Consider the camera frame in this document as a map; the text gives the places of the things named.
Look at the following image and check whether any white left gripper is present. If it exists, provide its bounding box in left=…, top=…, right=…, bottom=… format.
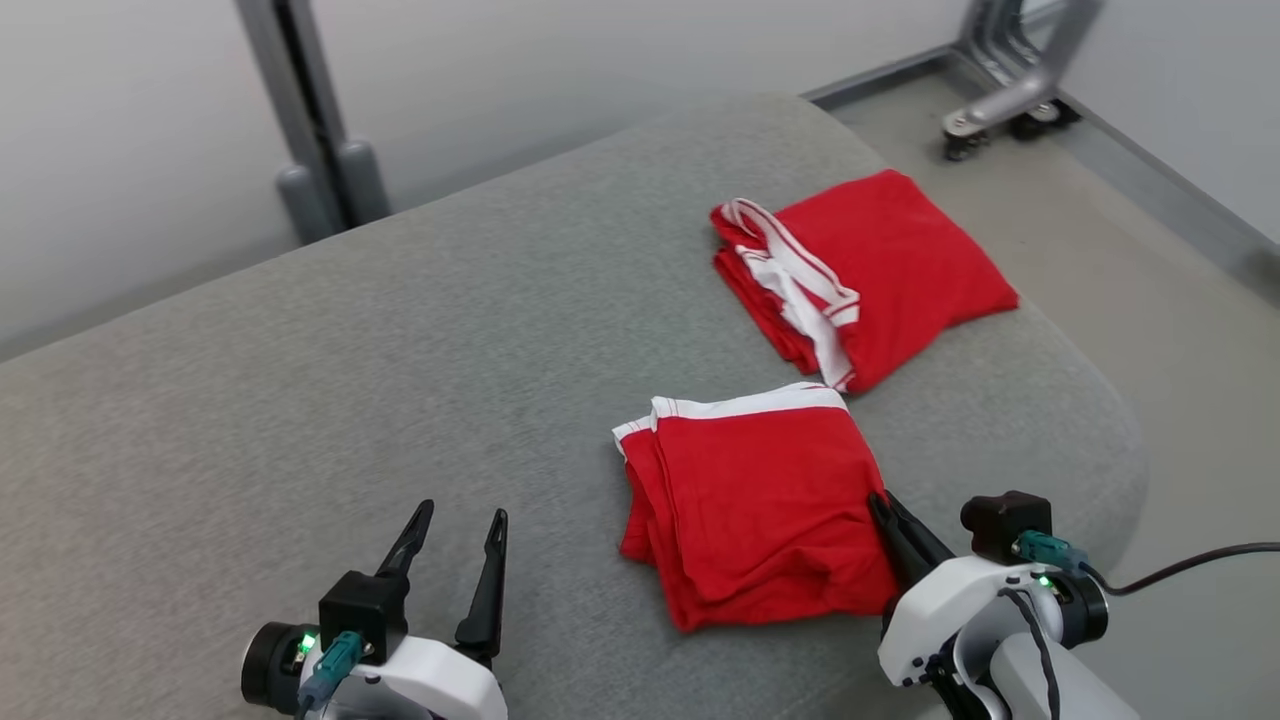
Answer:
left=240, top=500, right=509, bottom=720

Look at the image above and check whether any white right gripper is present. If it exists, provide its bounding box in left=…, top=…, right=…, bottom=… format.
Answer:
left=867, top=492, right=1111, bottom=691

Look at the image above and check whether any red white basketball jersey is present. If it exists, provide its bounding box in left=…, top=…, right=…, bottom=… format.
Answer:
left=612, top=382, right=901, bottom=634
left=710, top=168, right=1021, bottom=396

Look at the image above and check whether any grey metal wheeled stand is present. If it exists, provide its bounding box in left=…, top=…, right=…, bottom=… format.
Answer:
left=940, top=0, right=1106, bottom=163

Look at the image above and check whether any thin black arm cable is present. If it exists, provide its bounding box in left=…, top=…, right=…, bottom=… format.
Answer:
left=998, top=588, right=1063, bottom=720

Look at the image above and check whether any black camera cable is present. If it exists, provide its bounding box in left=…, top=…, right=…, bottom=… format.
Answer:
left=1080, top=541, right=1280, bottom=598

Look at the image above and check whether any grey cylindrical post foot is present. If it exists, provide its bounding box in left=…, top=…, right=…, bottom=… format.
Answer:
left=335, top=140, right=393, bottom=226
left=275, top=165, right=333, bottom=246

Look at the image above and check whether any grey partition base rail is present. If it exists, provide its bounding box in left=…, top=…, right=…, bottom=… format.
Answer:
left=1040, top=90, right=1280, bottom=301
left=803, top=45, right=966, bottom=109

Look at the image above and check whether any grey metal partition post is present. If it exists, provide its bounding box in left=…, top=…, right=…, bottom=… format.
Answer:
left=235, top=0, right=351, bottom=216

